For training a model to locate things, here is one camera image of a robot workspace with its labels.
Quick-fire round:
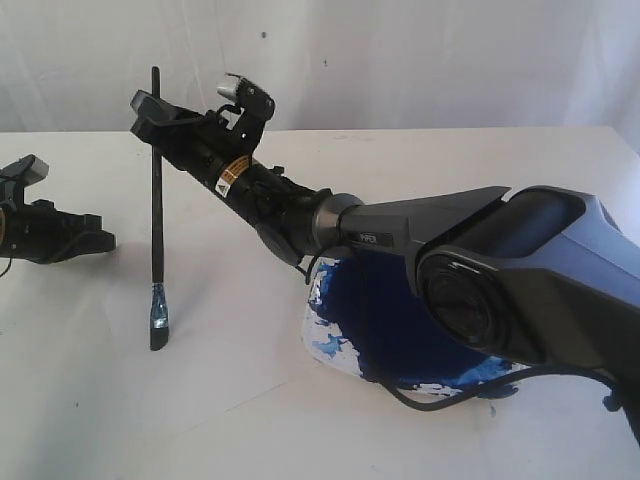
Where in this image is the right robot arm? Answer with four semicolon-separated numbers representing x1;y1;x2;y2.
131;90;639;431

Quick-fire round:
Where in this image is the white backdrop cloth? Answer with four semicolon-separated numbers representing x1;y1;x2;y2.
1;1;639;134

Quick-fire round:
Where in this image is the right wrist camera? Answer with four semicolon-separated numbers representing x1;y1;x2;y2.
216;73;276;152

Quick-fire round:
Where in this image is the black paintbrush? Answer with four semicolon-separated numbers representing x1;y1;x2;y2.
146;66;170;352

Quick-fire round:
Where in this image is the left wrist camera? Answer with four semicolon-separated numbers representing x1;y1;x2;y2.
1;154;49;208

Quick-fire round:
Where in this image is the white square paint plate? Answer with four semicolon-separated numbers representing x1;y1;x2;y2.
302;252;523;397

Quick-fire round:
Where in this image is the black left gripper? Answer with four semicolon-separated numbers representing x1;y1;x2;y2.
1;199;116;263

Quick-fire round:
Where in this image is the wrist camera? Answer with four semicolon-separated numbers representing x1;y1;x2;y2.
216;73;276;152
1;154;49;208

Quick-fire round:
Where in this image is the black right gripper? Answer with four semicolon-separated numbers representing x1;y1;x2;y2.
130;90;263;208

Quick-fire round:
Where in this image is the white paper sheet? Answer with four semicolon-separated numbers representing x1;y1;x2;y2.
102;243;314;433

